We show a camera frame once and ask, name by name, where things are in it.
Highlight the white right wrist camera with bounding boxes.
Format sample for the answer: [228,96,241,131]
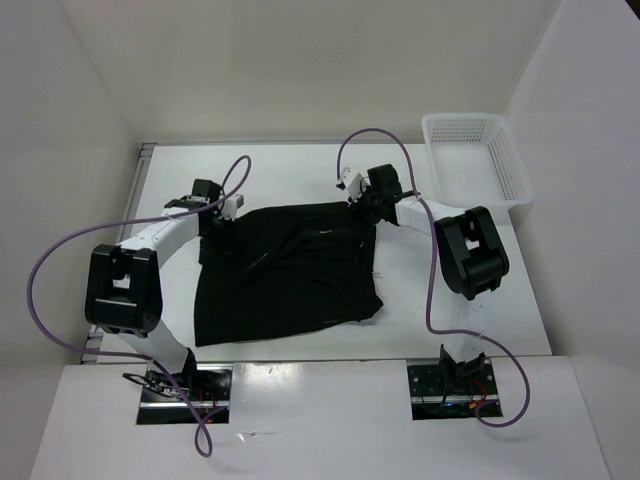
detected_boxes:
[336,167,369,203]

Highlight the white plastic basket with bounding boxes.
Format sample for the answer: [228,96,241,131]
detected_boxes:
[421,113,534,210]

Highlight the purple cable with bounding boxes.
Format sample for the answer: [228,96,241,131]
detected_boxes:
[27,154,252,459]
[337,128,532,427]

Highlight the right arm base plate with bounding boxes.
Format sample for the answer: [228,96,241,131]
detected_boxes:
[407,360,502,421]

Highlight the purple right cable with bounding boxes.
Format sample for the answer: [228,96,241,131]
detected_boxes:
[337,128,532,427]

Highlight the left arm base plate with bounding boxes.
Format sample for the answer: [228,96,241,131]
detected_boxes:
[123,363,233,426]

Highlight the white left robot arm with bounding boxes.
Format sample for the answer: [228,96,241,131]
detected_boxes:
[85,179,244,400]

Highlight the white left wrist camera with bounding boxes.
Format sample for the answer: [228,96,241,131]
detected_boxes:
[219,194,244,221]

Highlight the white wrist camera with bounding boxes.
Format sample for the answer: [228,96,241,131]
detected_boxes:
[219,194,244,221]
[336,167,369,203]

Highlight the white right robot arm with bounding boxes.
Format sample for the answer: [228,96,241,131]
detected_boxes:
[337,164,509,393]

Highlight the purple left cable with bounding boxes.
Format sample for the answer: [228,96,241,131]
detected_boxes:
[27,154,252,459]

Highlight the black shorts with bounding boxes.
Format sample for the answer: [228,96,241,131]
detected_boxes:
[194,202,383,347]

